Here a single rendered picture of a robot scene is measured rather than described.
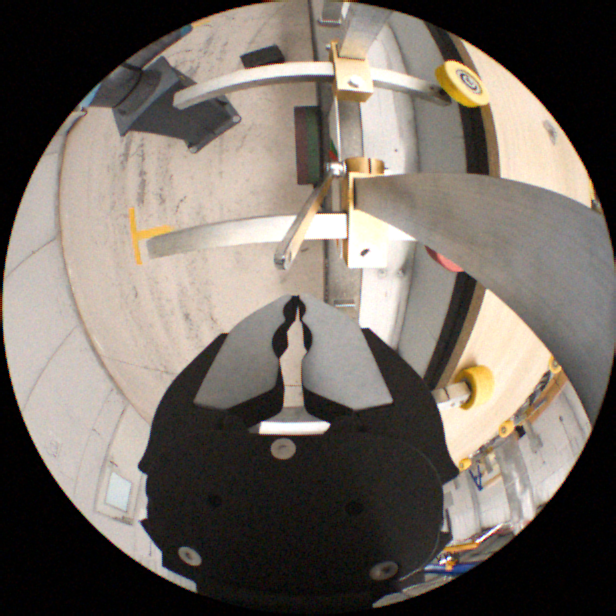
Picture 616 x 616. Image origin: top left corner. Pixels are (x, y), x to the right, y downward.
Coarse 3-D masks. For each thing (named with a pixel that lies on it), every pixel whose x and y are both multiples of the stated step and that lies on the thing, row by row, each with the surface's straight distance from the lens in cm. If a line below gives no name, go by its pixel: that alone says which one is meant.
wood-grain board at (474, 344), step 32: (448, 32) 53; (480, 64) 46; (512, 96) 49; (512, 128) 41; (512, 160) 38; (544, 160) 51; (576, 160) 85; (576, 192) 75; (480, 288) 37; (480, 320) 38; (512, 320) 47; (480, 352) 45; (512, 352) 58; (544, 352) 86; (448, 384) 47; (512, 384) 78; (448, 416) 62; (480, 416) 82; (448, 448) 100
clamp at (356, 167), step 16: (352, 160) 26; (368, 160) 26; (352, 176) 25; (368, 176) 26; (352, 192) 25; (352, 208) 25; (352, 224) 26; (368, 224) 26; (384, 224) 27; (352, 240) 26; (368, 240) 26; (384, 240) 27; (352, 256) 26; (384, 256) 28
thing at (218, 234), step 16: (208, 224) 30; (224, 224) 28; (240, 224) 27; (256, 224) 27; (272, 224) 26; (288, 224) 26; (320, 224) 26; (336, 224) 26; (160, 240) 33; (176, 240) 31; (192, 240) 30; (208, 240) 29; (224, 240) 28; (240, 240) 28; (256, 240) 27; (272, 240) 27; (416, 240) 30; (160, 256) 34
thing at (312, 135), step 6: (306, 108) 45; (312, 108) 45; (306, 114) 44; (312, 114) 44; (312, 120) 44; (312, 126) 44; (312, 132) 43; (312, 138) 43; (312, 144) 42; (312, 150) 42; (312, 156) 42; (318, 156) 42; (312, 162) 42; (318, 162) 42; (312, 168) 42; (318, 168) 42; (312, 174) 42; (318, 174) 42; (312, 180) 42; (318, 180) 42
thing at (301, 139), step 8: (296, 112) 45; (304, 112) 45; (296, 120) 44; (304, 120) 44; (296, 128) 43; (304, 128) 43; (296, 136) 43; (304, 136) 43; (304, 144) 42; (304, 152) 42; (304, 160) 42; (304, 168) 42; (304, 176) 42
